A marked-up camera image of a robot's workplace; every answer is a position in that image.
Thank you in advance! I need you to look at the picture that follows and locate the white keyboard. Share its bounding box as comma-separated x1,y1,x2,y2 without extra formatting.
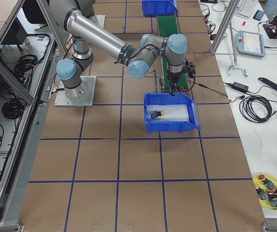
235,0,256,19

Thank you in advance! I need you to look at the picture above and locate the left blue plastic bin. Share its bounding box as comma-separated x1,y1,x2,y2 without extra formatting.
142,0,178,16

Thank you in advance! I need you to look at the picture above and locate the black power adapter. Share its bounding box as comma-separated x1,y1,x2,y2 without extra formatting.
225,82,249,93

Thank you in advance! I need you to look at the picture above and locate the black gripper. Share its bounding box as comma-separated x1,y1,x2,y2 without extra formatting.
167,71,183,96

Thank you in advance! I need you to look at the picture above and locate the white foam pad right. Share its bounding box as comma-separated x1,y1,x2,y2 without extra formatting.
145,104,189,122

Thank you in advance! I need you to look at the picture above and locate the silver reacher grabber tool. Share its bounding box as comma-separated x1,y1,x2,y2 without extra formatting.
227,20,248,77

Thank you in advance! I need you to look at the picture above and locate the black flat tool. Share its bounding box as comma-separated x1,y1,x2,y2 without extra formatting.
258,77,277,90

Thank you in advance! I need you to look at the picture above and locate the yellow push button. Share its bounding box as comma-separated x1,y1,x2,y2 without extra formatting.
150,110,165,119

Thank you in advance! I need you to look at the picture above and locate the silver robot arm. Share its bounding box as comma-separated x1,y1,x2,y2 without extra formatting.
49,0,187,95

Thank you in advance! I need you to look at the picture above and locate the blue teach pendant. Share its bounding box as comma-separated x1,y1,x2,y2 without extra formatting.
235,30,265,58

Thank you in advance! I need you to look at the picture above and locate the green conveyor belt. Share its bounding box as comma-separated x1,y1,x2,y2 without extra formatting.
157,15,188,91

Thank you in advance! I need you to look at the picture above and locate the red black conveyor wire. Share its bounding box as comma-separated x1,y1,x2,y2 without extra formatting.
187,79,228,97

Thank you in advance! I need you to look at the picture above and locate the coiled black cable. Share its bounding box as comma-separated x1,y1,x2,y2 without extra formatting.
239,95,277,123

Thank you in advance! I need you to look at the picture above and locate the blue plastic bin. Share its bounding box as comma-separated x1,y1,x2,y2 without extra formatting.
144,93,200,133
142,0,178,16

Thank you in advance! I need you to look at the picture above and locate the yellow plate of buttons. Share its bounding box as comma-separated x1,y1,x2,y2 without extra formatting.
253,173,277,210

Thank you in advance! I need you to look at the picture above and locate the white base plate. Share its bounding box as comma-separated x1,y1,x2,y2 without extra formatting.
55,75,97,107
90,14,106,28

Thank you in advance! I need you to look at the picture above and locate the aluminium frame post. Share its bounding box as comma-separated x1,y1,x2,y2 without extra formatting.
210,0,239,54

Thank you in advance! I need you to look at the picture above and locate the right blue plastic bin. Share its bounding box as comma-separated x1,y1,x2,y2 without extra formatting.
144,93,200,133

